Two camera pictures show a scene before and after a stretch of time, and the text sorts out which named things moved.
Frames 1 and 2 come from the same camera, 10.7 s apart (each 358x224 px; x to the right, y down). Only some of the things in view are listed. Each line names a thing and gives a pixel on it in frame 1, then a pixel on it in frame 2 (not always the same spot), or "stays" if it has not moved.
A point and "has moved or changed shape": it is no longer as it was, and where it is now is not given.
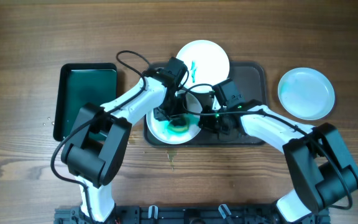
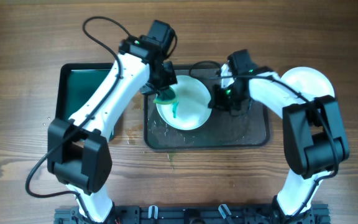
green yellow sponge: (178, 125) has moved or changed shape
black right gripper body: (211, 123) → (224, 101)
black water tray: (78, 84) stays
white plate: (306, 94) stays
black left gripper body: (169, 112) → (165, 79)
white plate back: (207, 63) → (191, 110)
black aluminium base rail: (188, 214) stays
